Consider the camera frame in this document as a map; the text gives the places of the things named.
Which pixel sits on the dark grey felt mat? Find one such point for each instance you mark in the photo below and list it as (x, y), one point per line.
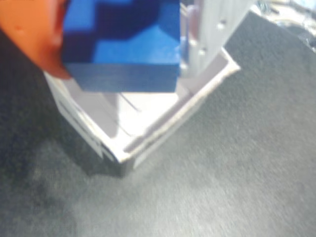
(222, 185)

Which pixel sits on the white paper box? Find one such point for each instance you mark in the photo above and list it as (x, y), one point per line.
(148, 111)

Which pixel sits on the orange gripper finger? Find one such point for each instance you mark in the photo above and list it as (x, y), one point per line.
(32, 24)

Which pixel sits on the blue cube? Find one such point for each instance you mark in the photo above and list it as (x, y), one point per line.
(128, 54)

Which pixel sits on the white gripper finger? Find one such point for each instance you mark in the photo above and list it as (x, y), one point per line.
(212, 24)

